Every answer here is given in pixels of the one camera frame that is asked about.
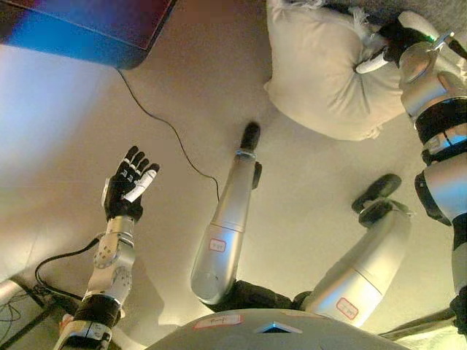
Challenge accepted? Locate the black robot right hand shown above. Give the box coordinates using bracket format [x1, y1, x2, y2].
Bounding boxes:
[355, 21, 421, 75]

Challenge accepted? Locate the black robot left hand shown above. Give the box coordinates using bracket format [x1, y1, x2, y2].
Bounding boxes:
[101, 145, 161, 222]

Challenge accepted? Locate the white fringed pillow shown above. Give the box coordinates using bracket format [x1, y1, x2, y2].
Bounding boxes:
[263, 0, 417, 142]

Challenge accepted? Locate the grey round armchair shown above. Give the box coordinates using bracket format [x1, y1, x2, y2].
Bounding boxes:
[320, 0, 467, 42]

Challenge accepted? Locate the silver robot left leg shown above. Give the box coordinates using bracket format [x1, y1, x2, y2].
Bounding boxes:
[190, 149, 263, 306]

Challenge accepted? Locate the silver robot leg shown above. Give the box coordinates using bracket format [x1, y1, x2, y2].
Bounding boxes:
[302, 198, 414, 328]
[190, 149, 263, 306]

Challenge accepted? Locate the black robot left foot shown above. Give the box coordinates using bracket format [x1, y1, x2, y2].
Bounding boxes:
[239, 122, 261, 152]

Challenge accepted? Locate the black robot foot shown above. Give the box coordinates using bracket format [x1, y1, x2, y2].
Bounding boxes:
[239, 122, 261, 152]
[351, 174, 403, 215]

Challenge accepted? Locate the black robot right foot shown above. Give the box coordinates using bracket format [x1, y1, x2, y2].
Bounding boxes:
[351, 174, 403, 215]

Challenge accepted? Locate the dark blue furniture corner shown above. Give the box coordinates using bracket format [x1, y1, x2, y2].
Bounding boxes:
[0, 0, 180, 71]

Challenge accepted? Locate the grey robot torso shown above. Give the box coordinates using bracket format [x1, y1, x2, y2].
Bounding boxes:
[145, 279, 409, 350]

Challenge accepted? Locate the silver robot right leg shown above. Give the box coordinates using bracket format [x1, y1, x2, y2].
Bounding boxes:
[302, 198, 414, 328]

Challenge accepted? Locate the thin black floor cable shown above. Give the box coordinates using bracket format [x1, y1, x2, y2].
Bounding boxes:
[116, 68, 221, 201]

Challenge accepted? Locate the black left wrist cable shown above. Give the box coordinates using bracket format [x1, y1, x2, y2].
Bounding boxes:
[34, 236, 102, 300]

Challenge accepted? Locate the black metal frame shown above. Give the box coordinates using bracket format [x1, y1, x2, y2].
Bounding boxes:
[0, 284, 87, 350]

